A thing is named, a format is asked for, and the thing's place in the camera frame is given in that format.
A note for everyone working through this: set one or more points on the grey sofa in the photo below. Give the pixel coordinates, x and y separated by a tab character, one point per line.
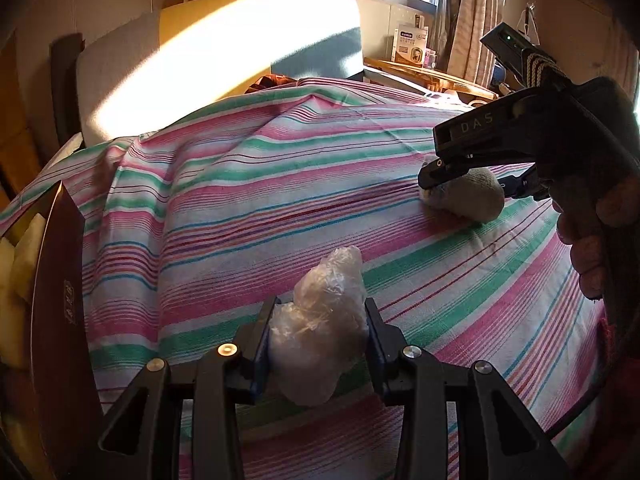
125	70

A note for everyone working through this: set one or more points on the red knit garment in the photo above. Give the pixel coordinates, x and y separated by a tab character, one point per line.
610	345

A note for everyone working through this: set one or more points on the wooden wardrobe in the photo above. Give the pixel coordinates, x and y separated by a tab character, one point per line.
15	125

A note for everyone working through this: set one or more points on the white product box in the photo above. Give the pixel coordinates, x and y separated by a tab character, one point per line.
407	45

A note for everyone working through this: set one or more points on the striped tablecloth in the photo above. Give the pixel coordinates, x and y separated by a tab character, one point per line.
250	185

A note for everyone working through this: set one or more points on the black rolled mat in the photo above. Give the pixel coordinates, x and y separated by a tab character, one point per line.
65	85

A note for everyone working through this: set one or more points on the patterned beige curtain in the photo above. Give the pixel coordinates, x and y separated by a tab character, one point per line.
475	20

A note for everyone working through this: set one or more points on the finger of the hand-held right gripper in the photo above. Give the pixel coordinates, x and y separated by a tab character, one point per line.
525	187
480	130

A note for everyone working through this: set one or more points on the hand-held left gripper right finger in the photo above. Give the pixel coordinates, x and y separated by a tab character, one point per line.
376	350

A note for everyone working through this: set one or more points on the red brown cloth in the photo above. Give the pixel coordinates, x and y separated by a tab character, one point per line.
272	82

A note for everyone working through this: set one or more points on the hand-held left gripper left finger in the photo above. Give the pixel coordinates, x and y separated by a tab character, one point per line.
261	355

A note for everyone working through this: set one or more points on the wooden side table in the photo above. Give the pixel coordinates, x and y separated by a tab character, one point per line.
425	75

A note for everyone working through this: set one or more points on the grey white bundle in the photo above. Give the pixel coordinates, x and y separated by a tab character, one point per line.
475	197

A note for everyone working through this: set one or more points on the person's right hand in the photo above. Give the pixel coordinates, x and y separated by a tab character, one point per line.
585	260

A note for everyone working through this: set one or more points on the clear plastic ball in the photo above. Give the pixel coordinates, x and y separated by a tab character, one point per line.
315	340

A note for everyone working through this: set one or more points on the small pink bottle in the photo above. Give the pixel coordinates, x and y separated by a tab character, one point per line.
429	57

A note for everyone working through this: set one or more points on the gold tin box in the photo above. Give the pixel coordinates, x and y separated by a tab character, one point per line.
60	285

